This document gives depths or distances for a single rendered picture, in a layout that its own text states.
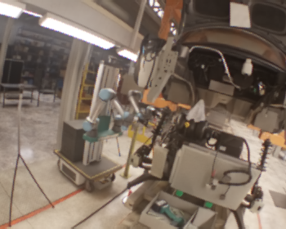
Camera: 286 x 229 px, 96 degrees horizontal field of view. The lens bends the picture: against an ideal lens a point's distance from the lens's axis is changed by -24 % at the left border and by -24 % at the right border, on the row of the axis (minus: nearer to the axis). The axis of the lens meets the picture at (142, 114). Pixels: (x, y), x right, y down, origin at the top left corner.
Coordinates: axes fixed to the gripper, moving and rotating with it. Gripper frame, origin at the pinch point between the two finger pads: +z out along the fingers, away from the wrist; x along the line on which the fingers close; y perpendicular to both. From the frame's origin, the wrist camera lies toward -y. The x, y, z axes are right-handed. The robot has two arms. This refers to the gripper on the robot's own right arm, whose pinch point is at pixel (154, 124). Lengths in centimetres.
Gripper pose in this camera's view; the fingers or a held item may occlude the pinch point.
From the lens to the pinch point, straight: 188.4
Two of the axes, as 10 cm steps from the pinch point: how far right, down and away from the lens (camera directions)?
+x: -3.4, 9.4, 0.5
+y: -2.5, -1.4, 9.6
